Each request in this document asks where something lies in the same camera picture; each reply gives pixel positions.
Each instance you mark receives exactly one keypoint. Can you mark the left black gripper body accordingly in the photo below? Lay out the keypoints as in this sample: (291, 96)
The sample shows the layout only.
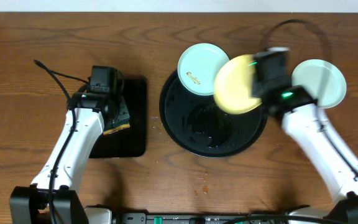
(122, 113)

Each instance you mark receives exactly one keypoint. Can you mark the yellow sponge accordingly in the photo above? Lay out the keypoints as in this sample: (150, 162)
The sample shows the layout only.
(121, 121)

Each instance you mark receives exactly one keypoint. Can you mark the light blue plate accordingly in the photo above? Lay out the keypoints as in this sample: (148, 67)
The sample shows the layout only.
(198, 66)
(322, 80)

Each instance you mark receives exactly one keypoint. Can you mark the yellow plate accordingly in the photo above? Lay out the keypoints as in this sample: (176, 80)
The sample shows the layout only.
(233, 86)

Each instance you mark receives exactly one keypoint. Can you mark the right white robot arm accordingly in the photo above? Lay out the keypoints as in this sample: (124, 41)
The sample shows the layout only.
(307, 124)

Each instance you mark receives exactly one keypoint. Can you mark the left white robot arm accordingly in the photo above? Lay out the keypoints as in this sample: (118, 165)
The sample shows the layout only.
(52, 196)

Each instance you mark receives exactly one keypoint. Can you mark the black rectangular tray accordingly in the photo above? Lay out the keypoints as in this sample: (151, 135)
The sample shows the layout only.
(131, 141)

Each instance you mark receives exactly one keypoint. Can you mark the black round tray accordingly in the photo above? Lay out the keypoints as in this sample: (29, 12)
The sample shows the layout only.
(197, 125)

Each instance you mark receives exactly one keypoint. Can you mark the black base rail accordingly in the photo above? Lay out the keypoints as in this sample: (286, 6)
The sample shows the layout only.
(177, 218)

